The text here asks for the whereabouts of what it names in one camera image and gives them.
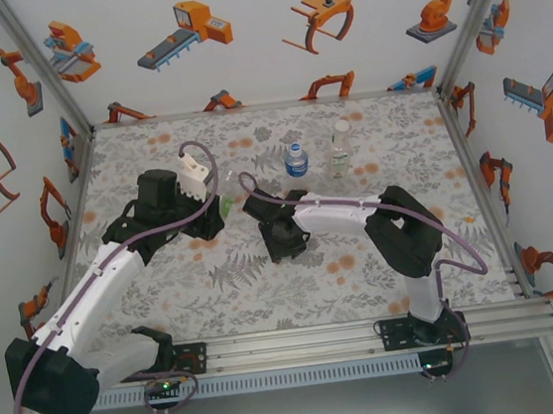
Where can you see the circuit board with green light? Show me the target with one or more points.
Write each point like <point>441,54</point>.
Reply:
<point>437,364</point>
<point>164,387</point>

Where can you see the aluminium table edge rail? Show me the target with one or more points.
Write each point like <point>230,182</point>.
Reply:
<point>265,107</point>
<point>73,230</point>
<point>465,150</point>

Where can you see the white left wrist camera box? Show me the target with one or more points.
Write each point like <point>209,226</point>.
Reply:
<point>192,176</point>

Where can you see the clear bottle green label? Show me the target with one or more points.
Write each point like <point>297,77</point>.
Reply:
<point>227,207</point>

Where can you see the clear bottle white-green label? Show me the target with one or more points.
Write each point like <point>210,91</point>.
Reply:
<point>340,160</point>

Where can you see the clear bottle blue label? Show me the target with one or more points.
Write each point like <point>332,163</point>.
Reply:
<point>296,164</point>

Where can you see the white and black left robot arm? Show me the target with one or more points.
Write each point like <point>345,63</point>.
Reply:
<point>87,303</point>

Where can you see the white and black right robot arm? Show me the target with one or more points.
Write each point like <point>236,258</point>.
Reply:
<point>405,237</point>

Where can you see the floral table cloth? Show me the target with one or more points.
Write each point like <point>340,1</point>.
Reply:
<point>125,149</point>

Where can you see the wide aluminium base rail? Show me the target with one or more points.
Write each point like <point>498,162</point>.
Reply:
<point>292,347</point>

